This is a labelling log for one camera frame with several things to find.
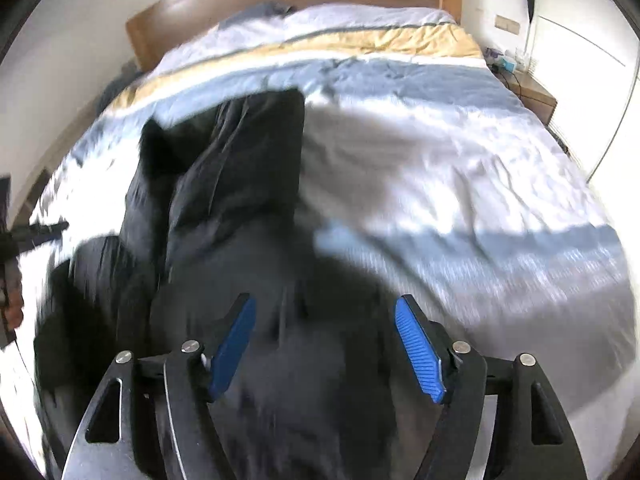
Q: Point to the striped bed duvet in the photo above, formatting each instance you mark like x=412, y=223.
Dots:
x=450, y=170

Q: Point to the person's left hand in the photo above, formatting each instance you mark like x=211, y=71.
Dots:
x=12, y=302

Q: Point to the wall switch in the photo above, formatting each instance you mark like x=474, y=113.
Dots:
x=507, y=25

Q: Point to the grey pillow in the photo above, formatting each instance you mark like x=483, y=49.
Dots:
x=265, y=10

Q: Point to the power strip with chargers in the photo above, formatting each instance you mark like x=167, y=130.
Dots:
x=507, y=62

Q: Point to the wooden nightstand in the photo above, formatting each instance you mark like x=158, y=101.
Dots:
x=537, y=95

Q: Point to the black puffer jacket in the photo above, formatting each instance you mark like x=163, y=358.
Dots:
x=235, y=175

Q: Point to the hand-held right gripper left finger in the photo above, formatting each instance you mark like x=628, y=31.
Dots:
x=235, y=345

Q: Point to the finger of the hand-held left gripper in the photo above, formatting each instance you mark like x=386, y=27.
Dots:
x=40, y=233

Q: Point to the white wardrobe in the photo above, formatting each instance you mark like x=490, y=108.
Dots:
x=585, y=60

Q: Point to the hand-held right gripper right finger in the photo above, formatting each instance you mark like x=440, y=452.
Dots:
x=417, y=350

